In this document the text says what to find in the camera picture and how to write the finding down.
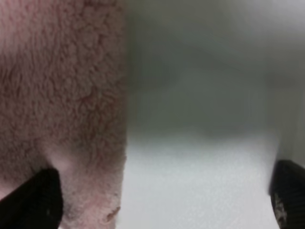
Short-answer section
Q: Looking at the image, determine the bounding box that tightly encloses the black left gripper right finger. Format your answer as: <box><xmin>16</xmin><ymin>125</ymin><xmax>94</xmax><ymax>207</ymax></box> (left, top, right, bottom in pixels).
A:
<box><xmin>269</xmin><ymin>160</ymin><xmax>305</xmax><ymax>229</ymax></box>

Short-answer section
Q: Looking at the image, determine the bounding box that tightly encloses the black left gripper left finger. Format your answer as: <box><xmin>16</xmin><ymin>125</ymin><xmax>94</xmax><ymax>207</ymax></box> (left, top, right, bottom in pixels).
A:
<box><xmin>0</xmin><ymin>168</ymin><xmax>63</xmax><ymax>229</ymax></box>

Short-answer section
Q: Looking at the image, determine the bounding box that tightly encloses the pink fluffy towel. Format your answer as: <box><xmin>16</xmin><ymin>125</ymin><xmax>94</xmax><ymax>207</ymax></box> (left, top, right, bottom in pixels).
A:
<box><xmin>0</xmin><ymin>0</ymin><xmax>127</xmax><ymax>229</ymax></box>

